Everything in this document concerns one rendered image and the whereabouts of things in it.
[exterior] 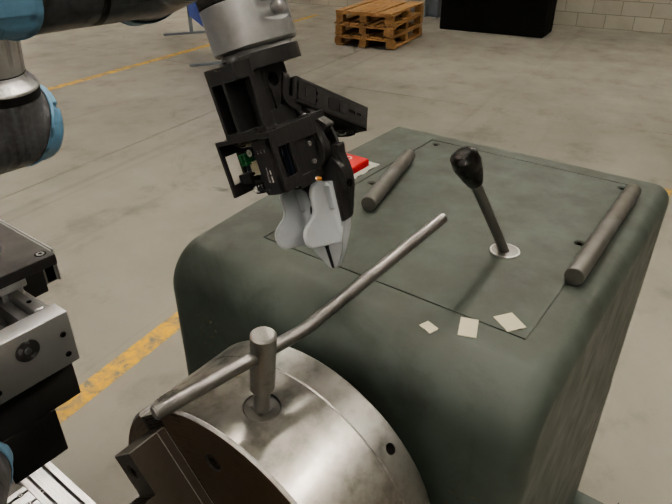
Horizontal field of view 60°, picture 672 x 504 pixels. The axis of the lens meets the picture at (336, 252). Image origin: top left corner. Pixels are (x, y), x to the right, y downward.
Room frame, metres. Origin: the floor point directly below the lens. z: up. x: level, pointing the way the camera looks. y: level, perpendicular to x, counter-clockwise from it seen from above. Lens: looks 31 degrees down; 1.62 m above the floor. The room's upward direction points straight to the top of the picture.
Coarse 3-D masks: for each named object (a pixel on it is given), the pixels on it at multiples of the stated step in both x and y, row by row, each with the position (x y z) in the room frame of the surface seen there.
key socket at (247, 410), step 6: (270, 396) 0.39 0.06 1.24; (246, 402) 0.38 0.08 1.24; (252, 402) 0.38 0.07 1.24; (270, 402) 0.38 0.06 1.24; (276, 402) 0.38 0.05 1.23; (246, 408) 0.38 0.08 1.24; (276, 408) 0.38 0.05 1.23; (246, 414) 0.37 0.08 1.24; (252, 414) 0.37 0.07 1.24; (264, 414) 0.37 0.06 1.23; (270, 414) 0.37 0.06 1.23; (276, 414) 0.37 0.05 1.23; (252, 420) 0.36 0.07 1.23; (258, 420) 0.36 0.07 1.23; (264, 420) 0.36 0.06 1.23; (270, 420) 0.36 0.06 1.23
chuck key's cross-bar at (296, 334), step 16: (432, 224) 0.52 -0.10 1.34; (416, 240) 0.50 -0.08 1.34; (400, 256) 0.48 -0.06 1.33; (368, 272) 0.46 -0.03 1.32; (384, 272) 0.47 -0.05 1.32; (352, 288) 0.44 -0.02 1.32; (336, 304) 0.43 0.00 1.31; (320, 320) 0.41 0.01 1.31; (288, 336) 0.39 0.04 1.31; (304, 336) 0.40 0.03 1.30; (224, 368) 0.35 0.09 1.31; (240, 368) 0.35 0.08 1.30; (192, 384) 0.33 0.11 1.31; (208, 384) 0.33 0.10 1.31; (160, 400) 0.31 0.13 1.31; (176, 400) 0.31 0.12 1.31; (192, 400) 0.32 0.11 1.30; (160, 416) 0.30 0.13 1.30
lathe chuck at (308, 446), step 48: (240, 384) 0.41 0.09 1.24; (288, 384) 0.41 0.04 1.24; (144, 432) 0.42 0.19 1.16; (192, 432) 0.37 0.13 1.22; (240, 432) 0.35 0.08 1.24; (288, 432) 0.35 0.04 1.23; (336, 432) 0.36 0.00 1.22; (240, 480) 0.33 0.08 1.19; (288, 480) 0.31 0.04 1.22; (336, 480) 0.33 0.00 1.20; (384, 480) 0.34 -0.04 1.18
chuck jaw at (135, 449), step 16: (144, 416) 0.41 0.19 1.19; (160, 432) 0.39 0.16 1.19; (128, 448) 0.38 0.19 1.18; (144, 448) 0.37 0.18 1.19; (160, 448) 0.38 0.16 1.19; (176, 448) 0.38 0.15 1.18; (128, 464) 0.36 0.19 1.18; (144, 464) 0.36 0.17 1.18; (160, 464) 0.37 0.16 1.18; (176, 464) 0.37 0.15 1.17; (144, 480) 0.35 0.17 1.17; (160, 480) 0.35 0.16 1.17; (176, 480) 0.36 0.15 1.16; (192, 480) 0.37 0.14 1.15; (144, 496) 0.35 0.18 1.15; (160, 496) 0.34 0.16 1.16; (176, 496) 0.35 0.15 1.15; (192, 496) 0.36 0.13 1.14; (208, 496) 0.36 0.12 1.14
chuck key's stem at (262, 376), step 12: (252, 336) 0.37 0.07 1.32; (264, 336) 0.37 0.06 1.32; (276, 336) 0.37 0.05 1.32; (252, 348) 0.37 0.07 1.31; (264, 348) 0.36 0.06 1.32; (264, 360) 0.36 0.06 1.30; (252, 372) 0.37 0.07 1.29; (264, 372) 0.36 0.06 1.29; (252, 384) 0.37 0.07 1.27; (264, 384) 0.37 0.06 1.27; (264, 396) 0.37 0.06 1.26; (252, 408) 0.38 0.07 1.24; (264, 408) 0.37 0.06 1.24
